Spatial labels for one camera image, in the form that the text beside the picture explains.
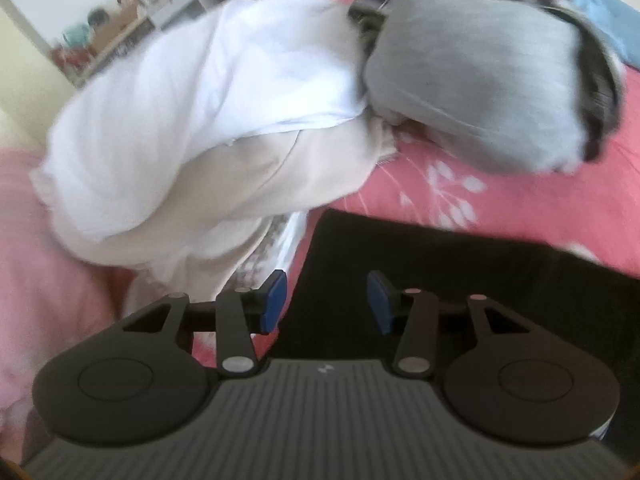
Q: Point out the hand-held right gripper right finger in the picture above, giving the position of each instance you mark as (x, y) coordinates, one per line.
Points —
(378, 305)

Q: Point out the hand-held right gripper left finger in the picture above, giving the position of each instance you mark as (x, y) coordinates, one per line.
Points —
(274, 302)

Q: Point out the houndstooth trimmed white garment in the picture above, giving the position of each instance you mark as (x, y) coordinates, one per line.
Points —
(280, 245)

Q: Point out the pink floral blanket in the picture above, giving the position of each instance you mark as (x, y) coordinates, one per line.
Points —
(500, 200)

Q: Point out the light pink quilt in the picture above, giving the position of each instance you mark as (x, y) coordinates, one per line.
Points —
(45, 285)

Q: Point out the black white plaid garment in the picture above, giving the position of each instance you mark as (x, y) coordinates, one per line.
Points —
(600, 85)

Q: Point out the white cluttered shelf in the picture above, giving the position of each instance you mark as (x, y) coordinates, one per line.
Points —
(120, 30)

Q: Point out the folded light blue cloth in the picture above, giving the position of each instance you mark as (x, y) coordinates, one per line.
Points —
(610, 15)

